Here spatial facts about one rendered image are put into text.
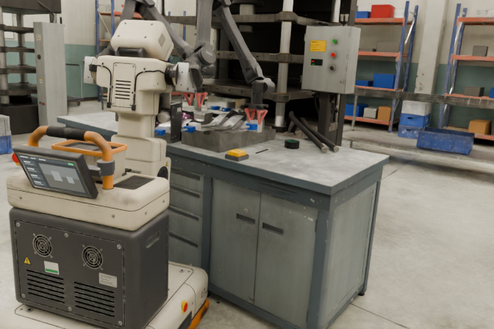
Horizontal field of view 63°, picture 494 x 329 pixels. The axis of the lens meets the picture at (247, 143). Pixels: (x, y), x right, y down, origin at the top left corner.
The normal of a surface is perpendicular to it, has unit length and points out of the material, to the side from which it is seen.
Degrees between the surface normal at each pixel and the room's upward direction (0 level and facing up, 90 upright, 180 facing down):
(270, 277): 90
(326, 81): 90
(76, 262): 90
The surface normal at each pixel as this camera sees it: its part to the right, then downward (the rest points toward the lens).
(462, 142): -0.54, 0.18
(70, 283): -0.30, 0.19
